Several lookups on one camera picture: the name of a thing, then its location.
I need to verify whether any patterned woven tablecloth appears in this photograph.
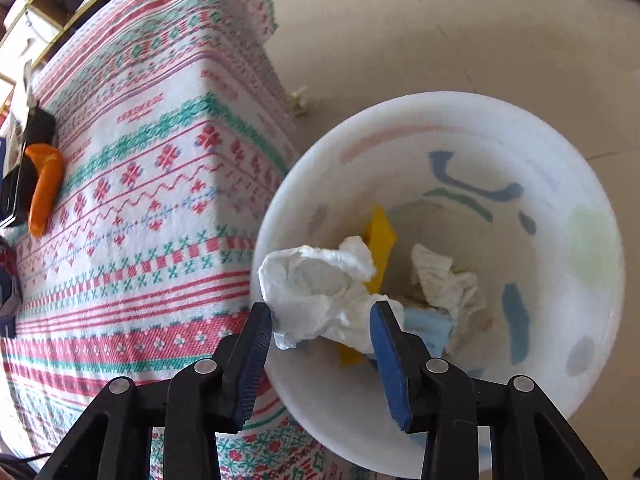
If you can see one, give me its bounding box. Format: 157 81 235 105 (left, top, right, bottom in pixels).
0 0 321 480

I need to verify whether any light blue sponge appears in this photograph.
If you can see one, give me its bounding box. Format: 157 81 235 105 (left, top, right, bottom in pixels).
402 308 453 358

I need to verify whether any white plastic bin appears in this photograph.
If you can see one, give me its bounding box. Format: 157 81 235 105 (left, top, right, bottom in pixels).
248 91 626 480

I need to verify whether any crumpled printed paper towel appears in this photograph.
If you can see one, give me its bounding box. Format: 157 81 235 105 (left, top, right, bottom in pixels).
411 243 488 356

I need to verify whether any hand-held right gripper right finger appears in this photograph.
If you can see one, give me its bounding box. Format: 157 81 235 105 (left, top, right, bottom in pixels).
369 301 608 480

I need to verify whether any black plastic tray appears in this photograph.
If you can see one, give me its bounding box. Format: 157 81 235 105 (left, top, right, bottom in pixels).
2 110 57 228

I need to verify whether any dark crumpled packet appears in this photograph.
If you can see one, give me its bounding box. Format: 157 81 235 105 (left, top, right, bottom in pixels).
0 240 24 322

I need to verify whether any yellow paper scrap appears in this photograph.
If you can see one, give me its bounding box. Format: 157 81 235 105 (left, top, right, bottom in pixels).
340 205 399 367

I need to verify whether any orange plastic piece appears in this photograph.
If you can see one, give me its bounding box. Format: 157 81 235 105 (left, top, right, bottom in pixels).
27 144 65 238

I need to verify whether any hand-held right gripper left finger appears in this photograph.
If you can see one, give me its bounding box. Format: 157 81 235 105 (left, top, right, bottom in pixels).
35 302 275 480

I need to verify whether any white tissue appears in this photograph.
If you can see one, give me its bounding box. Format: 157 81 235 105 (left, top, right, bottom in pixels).
258 236 406 356

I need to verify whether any small crumpled paper ball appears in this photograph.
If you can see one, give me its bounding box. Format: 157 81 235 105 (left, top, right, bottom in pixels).
289 87 310 117

